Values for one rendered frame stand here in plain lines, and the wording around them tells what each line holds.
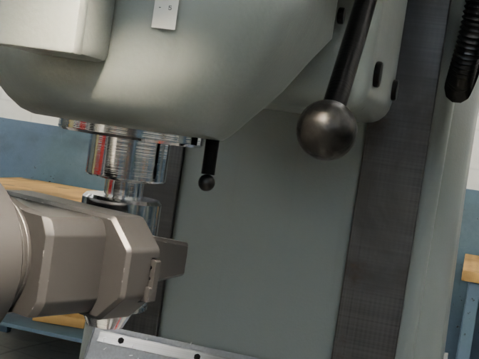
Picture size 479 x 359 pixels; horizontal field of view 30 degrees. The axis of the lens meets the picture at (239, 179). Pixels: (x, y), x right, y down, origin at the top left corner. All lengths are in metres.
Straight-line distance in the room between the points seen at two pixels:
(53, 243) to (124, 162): 0.09
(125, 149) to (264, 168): 0.39
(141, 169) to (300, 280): 0.40
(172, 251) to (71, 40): 0.17
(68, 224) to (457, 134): 0.54
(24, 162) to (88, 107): 4.87
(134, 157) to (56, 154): 4.73
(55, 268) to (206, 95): 0.11
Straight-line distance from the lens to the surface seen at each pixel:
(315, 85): 0.61
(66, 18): 0.41
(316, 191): 0.88
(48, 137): 5.26
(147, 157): 0.51
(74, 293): 0.46
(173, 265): 0.53
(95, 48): 0.43
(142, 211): 0.51
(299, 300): 0.89
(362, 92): 0.61
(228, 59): 0.45
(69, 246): 0.45
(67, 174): 5.20
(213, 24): 0.44
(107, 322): 0.53
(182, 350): 0.92
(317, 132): 0.42
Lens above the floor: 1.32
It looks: 3 degrees down
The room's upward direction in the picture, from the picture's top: 8 degrees clockwise
